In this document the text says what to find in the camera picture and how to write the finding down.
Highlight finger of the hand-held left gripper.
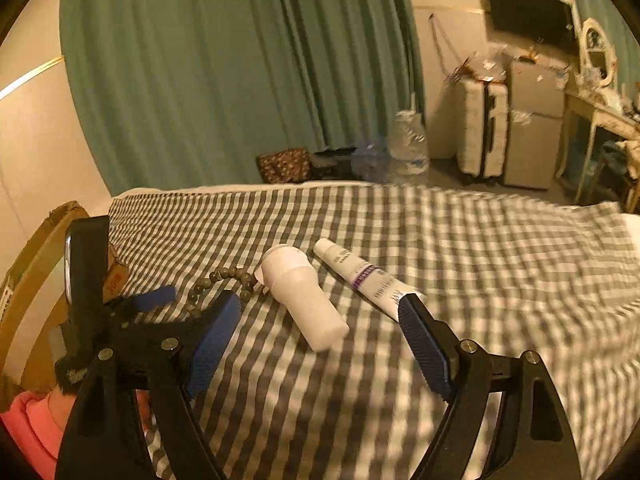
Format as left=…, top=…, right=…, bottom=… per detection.
left=106, top=285, right=180, bottom=341

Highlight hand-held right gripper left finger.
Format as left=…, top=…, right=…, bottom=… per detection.
left=54, top=290, right=243, bottom=480

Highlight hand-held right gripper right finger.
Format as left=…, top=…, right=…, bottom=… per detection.
left=397, top=294, right=583, bottom=480

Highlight brown cardboard box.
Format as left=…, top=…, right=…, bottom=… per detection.
left=0, top=200, right=126, bottom=396

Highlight white roll-on bottle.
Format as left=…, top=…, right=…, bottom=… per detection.
left=255, top=243, right=351, bottom=352

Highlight white tube purple band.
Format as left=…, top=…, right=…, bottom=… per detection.
left=313, top=238, right=427, bottom=319

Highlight grey checkered bedsheet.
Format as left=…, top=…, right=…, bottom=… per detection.
left=107, top=182, right=640, bottom=480

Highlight brown patterned bag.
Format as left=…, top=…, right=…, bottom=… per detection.
left=257, top=147, right=314, bottom=186

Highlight clear plastic water bottle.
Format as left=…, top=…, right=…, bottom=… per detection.
left=387, top=109, right=431, bottom=186

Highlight dark bag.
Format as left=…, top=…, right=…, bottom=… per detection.
left=310, top=147, right=362, bottom=181

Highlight white suitcase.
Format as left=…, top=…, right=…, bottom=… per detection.
left=456, top=77, right=509, bottom=186

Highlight wide green curtain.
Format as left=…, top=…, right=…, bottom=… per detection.
left=60, top=0, right=426, bottom=196

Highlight grey mini fridge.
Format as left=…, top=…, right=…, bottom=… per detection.
left=502, top=55, right=571, bottom=191

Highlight clear plastic bags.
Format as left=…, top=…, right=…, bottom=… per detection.
left=465, top=52, right=512, bottom=84

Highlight cream dressing table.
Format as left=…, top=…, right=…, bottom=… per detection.
left=554, top=87, right=640, bottom=206

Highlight white oval mirror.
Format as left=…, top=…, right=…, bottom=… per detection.
left=580, top=17, right=617, bottom=90

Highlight narrow green curtain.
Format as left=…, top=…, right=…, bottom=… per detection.
left=562, top=0, right=640, bottom=91

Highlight brown bead bracelet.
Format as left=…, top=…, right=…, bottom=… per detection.
left=191, top=266, right=257, bottom=307

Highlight black wall television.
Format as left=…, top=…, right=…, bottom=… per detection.
left=484, top=0, right=576, bottom=56

